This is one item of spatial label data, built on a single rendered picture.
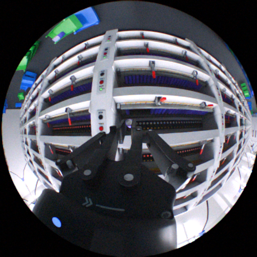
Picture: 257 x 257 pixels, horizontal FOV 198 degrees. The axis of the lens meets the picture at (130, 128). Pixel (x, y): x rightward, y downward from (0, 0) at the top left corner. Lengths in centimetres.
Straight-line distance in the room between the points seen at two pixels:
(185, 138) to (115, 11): 94
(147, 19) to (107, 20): 30
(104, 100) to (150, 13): 78
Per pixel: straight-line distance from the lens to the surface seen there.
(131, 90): 34
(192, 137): 41
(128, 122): 20
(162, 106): 38
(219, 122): 61
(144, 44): 59
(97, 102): 35
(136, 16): 80
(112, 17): 80
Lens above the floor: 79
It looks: 4 degrees up
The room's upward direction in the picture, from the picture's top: 177 degrees clockwise
